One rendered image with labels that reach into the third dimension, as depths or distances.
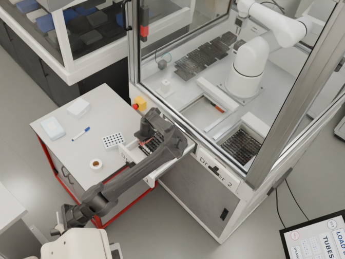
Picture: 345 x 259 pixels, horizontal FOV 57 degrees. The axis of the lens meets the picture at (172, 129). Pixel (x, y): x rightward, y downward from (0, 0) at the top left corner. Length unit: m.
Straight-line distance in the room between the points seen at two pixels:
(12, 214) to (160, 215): 1.15
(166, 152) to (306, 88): 0.52
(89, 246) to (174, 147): 0.42
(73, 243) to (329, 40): 0.97
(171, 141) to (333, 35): 0.59
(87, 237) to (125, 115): 1.17
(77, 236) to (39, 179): 1.80
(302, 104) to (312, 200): 1.85
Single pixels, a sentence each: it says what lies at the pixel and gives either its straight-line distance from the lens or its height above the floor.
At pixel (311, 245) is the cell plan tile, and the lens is 1.56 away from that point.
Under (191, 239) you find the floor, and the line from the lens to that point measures 2.54.
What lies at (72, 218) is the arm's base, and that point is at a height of 1.23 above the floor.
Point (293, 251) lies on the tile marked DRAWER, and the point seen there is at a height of 1.00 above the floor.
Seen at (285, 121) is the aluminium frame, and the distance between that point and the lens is 1.29.
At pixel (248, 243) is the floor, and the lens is 2.62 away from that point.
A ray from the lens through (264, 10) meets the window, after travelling 1.16.
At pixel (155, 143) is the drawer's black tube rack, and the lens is 1.85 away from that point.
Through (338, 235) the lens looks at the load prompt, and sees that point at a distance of 1.52.
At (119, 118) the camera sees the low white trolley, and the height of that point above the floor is 0.76.
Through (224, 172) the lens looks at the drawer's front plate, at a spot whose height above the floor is 0.91.
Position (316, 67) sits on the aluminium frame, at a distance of 1.11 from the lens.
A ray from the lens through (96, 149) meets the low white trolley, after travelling 1.97.
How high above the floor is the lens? 2.39
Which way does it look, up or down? 52 degrees down
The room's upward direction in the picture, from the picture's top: 7 degrees clockwise
